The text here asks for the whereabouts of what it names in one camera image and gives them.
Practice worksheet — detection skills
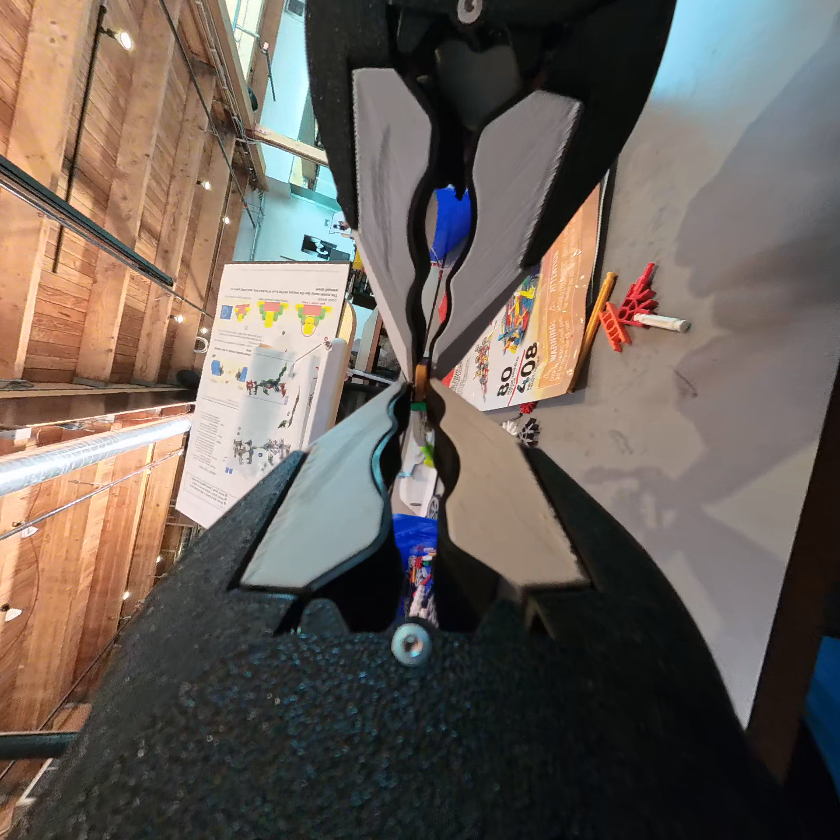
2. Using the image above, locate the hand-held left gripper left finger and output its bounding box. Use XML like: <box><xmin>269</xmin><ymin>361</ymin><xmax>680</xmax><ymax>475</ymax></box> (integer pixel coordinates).
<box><xmin>228</xmin><ymin>381</ymin><xmax>413</xmax><ymax>597</ymax></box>

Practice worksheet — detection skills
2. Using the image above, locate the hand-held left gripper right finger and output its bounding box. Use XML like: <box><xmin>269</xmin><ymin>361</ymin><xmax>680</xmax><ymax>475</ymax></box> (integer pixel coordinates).
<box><xmin>425</xmin><ymin>379</ymin><xmax>592</xmax><ymax>592</ymax></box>

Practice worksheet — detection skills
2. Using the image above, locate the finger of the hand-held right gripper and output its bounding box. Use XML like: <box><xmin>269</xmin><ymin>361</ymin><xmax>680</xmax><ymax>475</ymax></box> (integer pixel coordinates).
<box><xmin>352</xmin><ymin>67</ymin><xmax>437</xmax><ymax>375</ymax></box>
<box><xmin>430</xmin><ymin>90</ymin><xmax>585</xmax><ymax>378</ymax></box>

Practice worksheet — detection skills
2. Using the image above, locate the blue plastic bin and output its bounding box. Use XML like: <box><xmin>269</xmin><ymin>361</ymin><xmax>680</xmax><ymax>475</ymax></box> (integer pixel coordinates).
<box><xmin>392</xmin><ymin>514</ymin><xmax>439</xmax><ymax>621</ymax></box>
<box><xmin>430</xmin><ymin>185</ymin><xmax>473</xmax><ymax>263</ymax></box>

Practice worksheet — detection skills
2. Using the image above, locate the lime and gray toy assembly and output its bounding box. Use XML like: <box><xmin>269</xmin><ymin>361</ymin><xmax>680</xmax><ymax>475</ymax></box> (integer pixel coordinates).
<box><xmin>410</xmin><ymin>357</ymin><xmax>437</xmax><ymax>467</ymax></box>

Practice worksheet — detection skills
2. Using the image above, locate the white document holder plate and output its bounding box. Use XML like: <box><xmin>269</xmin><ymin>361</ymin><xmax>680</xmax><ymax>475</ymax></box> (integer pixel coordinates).
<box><xmin>246</xmin><ymin>338</ymin><xmax>349</xmax><ymax>460</ymax></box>

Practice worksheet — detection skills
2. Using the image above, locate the printed plastic toy bag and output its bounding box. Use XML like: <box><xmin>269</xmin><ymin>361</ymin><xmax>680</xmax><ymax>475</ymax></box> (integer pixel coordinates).
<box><xmin>441</xmin><ymin>184</ymin><xmax>603</xmax><ymax>413</ymax></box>

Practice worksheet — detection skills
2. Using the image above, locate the light wooden easel board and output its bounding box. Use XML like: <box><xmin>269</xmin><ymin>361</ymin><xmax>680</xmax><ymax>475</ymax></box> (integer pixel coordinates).
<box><xmin>331</xmin><ymin>298</ymin><xmax>358</xmax><ymax>427</ymax></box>

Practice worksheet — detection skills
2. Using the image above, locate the white paper sign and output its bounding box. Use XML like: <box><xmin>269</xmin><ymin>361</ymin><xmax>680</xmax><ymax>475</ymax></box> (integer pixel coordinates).
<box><xmin>176</xmin><ymin>261</ymin><xmax>352</xmax><ymax>529</ymax></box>

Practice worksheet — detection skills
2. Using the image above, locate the red connector with rod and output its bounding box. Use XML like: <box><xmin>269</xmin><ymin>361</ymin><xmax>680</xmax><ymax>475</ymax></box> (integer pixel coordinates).
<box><xmin>623</xmin><ymin>262</ymin><xmax>659</xmax><ymax>327</ymax></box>

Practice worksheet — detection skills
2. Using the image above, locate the orange ladder piece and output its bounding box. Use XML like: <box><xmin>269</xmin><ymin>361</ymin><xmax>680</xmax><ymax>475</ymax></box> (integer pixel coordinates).
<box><xmin>598</xmin><ymin>302</ymin><xmax>632</xmax><ymax>352</ymax></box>

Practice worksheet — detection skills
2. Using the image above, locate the black steel beam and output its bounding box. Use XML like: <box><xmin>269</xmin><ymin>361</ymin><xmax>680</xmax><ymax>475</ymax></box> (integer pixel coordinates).
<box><xmin>0</xmin><ymin>156</ymin><xmax>175</xmax><ymax>286</ymax></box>

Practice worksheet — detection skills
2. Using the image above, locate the silver ventilation duct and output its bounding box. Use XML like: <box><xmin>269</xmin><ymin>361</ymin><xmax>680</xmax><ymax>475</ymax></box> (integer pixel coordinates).
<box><xmin>0</xmin><ymin>415</ymin><xmax>194</xmax><ymax>497</ymax></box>

